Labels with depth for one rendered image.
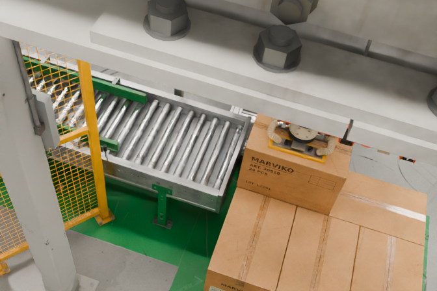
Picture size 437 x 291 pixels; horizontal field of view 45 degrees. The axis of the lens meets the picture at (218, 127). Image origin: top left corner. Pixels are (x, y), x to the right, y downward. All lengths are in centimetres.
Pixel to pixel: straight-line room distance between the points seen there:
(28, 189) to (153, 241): 152
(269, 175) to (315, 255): 54
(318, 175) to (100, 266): 157
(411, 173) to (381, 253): 131
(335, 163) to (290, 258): 61
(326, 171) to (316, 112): 277
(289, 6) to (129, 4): 9
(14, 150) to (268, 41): 194
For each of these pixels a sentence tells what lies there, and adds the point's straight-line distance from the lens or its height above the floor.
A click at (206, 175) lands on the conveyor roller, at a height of 55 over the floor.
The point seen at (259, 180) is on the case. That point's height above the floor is 68.
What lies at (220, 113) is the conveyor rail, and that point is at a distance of 364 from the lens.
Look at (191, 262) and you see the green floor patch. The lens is 366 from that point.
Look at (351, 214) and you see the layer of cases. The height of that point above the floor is 54.
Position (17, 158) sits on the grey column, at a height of 158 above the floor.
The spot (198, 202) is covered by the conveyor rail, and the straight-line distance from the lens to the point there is 336.
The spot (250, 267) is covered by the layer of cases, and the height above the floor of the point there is 54.
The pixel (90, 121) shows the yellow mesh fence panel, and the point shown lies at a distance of 294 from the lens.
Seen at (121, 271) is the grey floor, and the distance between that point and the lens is 363.
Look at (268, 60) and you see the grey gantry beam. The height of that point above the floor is 312.
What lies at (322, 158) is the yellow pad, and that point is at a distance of 305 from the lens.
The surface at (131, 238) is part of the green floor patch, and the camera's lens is 374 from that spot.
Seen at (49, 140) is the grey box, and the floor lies 152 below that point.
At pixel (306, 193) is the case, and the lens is 322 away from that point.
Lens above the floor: 330
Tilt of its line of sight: 50 degrees down
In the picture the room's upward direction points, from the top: 9 degrees clockwise
